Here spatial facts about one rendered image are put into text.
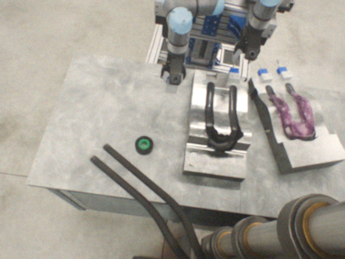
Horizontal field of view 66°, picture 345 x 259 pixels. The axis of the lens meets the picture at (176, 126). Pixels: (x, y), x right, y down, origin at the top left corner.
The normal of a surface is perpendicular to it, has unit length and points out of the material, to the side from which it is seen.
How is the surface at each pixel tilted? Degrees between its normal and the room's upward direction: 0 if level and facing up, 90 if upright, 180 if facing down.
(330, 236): 90
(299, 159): 0
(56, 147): 0
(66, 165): 0
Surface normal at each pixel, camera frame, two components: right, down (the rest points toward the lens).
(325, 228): -1.00, -0.01
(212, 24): -0.18, 0.87
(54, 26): 0.09, -0.44
